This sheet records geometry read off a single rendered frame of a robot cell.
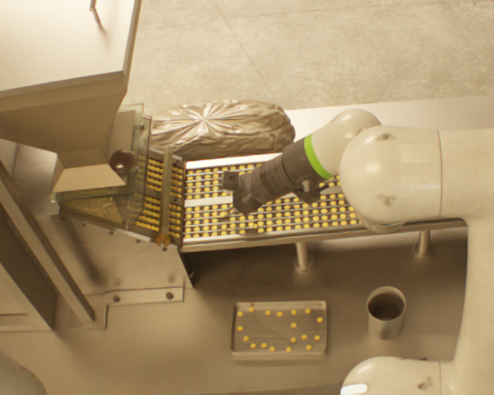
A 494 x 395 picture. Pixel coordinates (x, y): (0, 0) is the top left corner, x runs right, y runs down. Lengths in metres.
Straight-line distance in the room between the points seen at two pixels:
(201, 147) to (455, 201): 0.89
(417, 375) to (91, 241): 0.74
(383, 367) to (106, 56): 0.63
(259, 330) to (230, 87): 1.74
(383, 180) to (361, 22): 2.56
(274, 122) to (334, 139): 0.38
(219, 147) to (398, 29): 1.84
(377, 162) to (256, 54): 2.45
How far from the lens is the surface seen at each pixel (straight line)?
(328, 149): 1.37
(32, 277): 1.66
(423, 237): 1.63
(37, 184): 1.55
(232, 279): 1.68
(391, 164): 0.90
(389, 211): 0.92
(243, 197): 1.48
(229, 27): 3.48
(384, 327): 1.53
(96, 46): 1.15
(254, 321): 1.62
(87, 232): 1.53
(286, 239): 1.55
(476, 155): 0.91
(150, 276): 1.66
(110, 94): 1.14
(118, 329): 1.69
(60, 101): 1.16
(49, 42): 1.20
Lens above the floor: 2.24
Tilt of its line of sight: 54 degrees down
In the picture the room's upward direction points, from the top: 13 degrees counter-clockwise
